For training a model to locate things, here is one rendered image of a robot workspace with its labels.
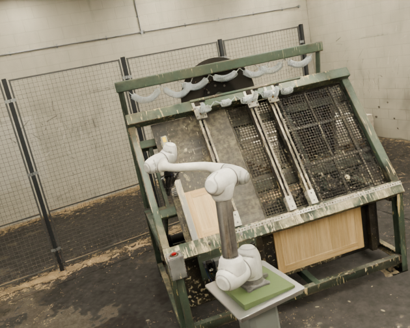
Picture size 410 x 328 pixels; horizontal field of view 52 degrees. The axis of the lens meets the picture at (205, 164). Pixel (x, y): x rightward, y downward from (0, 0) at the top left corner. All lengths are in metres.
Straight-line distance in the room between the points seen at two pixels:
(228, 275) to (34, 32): 6.24
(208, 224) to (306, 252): 1.05
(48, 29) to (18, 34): 0.50
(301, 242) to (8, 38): 5.94
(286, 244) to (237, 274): 1.35
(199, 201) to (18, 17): 5.42
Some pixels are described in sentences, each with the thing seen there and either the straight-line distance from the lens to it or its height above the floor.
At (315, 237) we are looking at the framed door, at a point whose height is 0.50.
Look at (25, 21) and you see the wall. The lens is 8.03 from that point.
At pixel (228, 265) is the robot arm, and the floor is 1.05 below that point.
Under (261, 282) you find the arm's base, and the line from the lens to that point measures 2.89.
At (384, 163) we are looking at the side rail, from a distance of 4.13.
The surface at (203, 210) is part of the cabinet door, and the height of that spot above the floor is 1.07.
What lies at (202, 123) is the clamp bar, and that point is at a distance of 3.72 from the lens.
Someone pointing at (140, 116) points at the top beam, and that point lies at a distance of 3.69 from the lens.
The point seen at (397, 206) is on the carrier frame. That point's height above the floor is 0.67.
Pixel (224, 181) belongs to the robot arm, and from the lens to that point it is 2.44.
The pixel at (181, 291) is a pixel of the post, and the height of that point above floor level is 0.64.
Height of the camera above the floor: 2.31
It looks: 15 degrees down
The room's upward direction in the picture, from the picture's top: 11 degrees counter-clockwise
